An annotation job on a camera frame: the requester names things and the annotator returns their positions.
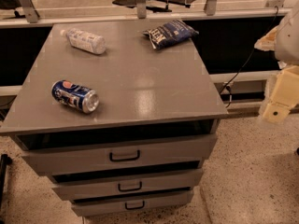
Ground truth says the black cable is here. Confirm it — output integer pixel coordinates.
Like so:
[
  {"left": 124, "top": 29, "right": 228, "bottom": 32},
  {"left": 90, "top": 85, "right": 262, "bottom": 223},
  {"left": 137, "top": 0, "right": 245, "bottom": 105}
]
[{"left": 219, "top": 5, "right": 280, "bottom": 109}]

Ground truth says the clear plastic water bottle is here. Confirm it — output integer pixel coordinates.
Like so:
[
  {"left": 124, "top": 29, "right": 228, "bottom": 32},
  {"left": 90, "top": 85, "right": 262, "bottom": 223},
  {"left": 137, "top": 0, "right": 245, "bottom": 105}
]
[{"left": 60, "top": 28, "right": 106, "bottom": 55}]

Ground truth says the grey drawer cabinet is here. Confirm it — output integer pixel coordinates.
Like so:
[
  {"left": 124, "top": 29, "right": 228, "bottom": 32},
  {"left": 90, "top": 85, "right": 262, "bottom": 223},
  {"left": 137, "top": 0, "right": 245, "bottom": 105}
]
[{"left": 1, "top": 21, "right": 226, "bottom": 205}]

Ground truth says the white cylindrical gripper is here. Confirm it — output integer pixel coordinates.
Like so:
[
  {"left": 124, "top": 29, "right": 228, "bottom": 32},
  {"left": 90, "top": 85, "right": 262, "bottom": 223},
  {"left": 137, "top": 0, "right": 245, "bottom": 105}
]
[{"left": 254, "top": 3, "right": 299, "bottom": 123}]

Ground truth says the top grey drawer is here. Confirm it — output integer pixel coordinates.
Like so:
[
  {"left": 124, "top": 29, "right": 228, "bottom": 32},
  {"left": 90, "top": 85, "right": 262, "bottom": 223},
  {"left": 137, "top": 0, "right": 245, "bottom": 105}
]
[{"left": 22, "top": 134, "right": 217, "bottom": 175}]

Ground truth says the black object at left edge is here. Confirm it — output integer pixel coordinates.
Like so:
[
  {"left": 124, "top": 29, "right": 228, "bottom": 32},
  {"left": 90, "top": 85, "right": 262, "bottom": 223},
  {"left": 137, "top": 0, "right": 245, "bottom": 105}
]
[{"left": 0, "top": 154, "right": 12, "bottom": 206}]

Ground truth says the dark blue chip bag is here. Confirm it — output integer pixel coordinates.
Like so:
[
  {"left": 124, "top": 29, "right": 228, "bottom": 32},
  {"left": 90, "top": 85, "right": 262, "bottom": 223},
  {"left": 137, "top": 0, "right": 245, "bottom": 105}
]
[{"left": 142, "top": 20, "right": 198, "bottom": 49}]

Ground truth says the blue soda can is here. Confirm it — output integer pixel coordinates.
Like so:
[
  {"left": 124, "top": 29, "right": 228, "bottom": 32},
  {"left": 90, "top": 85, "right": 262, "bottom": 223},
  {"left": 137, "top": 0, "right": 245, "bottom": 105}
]
[{"left": 51, "top": 80, "right": 99, "bottom": 114}]

